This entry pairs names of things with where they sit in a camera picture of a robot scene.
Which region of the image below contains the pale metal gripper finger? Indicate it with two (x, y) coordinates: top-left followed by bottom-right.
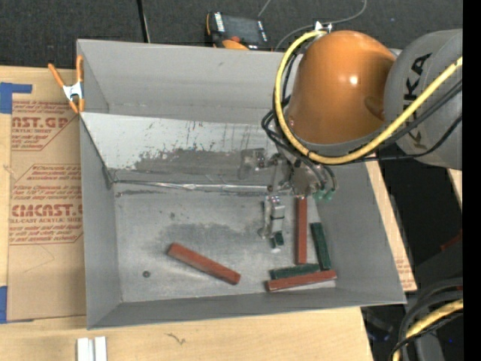
(257, 196), (274, 240)
(271, 197), (286, 248)

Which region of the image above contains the red-brown flat block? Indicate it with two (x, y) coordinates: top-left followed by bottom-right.
(265, 269), (338, 293)
(294, 196), (309, 266)
(166, 242), (242, 287)

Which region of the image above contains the dark green flat block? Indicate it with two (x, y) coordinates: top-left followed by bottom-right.
(309, 222), (333, 272)
(268, 262), (322, 281)

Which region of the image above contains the grey metal bin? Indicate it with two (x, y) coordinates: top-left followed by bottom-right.
(76, 38), (408, 331)

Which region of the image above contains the brown cardboard board red print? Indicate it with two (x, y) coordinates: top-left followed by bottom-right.
(0, 65), (88, 323)

